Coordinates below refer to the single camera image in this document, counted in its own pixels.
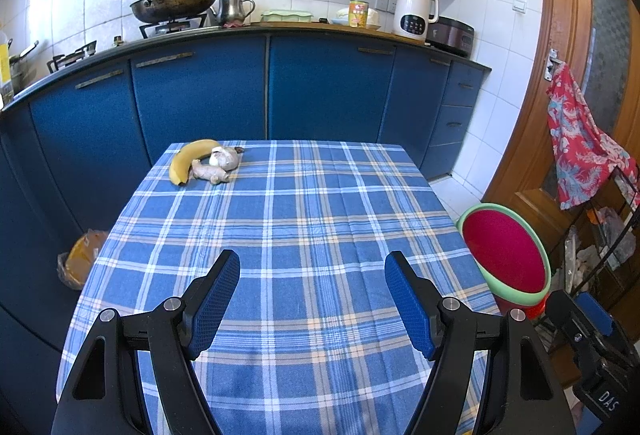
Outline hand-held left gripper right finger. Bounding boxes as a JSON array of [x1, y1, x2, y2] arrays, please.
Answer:
[[384, 250, 578, 435]]

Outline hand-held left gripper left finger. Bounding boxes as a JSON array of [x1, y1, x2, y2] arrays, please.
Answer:
[[50, 249, 242, 435]]

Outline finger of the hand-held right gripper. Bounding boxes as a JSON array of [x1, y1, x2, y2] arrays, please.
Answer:
[[575, 292, 617, 337], [544, 289, 583, 346]]

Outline red bin with green rim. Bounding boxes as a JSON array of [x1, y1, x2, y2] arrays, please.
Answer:
[[457, 204, 552, 321]]

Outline blue plaid tablecloth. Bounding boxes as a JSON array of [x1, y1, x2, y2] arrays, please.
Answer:
[[55, 140, 503, 435]]

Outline ginger root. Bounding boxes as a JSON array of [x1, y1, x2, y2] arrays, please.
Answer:
[[189, 159, 231, 185]]

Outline yellow banana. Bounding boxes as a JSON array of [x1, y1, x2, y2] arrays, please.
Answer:
[[169, 139, 223, 187]]

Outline garlic bulb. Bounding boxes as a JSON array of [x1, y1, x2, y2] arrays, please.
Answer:
[[209, 145, 246, 170]]

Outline red floral cloth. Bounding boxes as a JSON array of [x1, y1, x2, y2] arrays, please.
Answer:
[[546, 62, 640, 212]]

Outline wooden door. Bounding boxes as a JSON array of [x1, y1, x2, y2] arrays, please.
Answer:
[[480, 0, 640, 236]]

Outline blue kitchen base cabinets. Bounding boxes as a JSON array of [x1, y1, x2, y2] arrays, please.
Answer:
[[0, 28, 493, 356]]

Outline dark rice cooker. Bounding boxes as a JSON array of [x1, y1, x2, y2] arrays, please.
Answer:
[[426, 15, 476, 56]]

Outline gas stove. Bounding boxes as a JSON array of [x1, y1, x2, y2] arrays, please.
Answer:
[[47, 12, 208, 73]]

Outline white soy milk maker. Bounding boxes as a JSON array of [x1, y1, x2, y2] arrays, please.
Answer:
[[392, 0, 440, 38]]

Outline yellow tin can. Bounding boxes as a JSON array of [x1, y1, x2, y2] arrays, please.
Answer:
[[348, 0, 370, 28]]

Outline metal kettle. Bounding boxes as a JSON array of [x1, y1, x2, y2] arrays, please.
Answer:
[[210, 0, 256, 27]]

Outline pale green tray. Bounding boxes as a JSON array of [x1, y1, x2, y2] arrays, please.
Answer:
[[260, 9, 315, 23]]

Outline black wok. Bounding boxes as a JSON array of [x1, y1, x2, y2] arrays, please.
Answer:
[[111, 0, 221, 24]]

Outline yellow bottle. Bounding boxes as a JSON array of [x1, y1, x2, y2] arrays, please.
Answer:
[[0, 31, 13, 103]]

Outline black wire rack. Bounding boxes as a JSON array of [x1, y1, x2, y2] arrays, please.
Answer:
[[537, 165, 640, 356]]

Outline metal door handle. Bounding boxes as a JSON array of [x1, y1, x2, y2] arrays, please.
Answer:
[[544, 48, 566, 81]]

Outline metal pot with handle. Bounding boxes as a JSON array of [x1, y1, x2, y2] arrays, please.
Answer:
[[7, 40, 41, 91]]

